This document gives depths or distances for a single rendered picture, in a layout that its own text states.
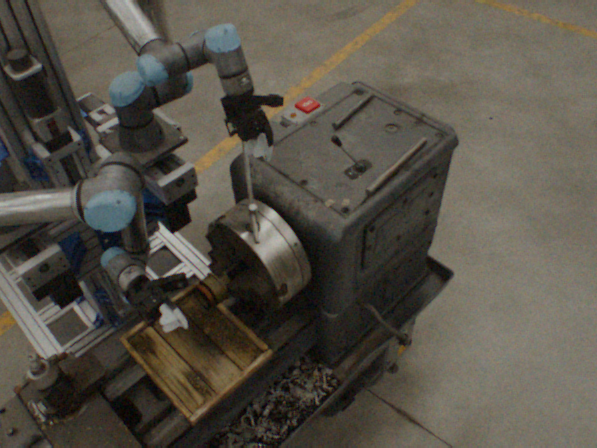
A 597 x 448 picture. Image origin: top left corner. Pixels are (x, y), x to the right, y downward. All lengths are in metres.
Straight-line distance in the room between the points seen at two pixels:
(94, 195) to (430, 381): 1.77
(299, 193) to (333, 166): 0.14
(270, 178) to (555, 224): 2.11
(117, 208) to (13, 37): 0.62
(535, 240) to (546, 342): 0.63
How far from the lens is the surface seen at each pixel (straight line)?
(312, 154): 1.66
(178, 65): 1.39
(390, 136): 1.73
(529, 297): 3.02
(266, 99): 1.43
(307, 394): 1.96
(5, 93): 1.83
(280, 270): 1.49
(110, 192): 1.41
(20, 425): 1.76
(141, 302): 1.57
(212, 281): 1.55
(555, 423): 2.73
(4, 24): 1.76
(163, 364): 1.72
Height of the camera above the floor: 2.36
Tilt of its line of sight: 48 degrees down
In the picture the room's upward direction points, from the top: 4 degrees counter-clockwise
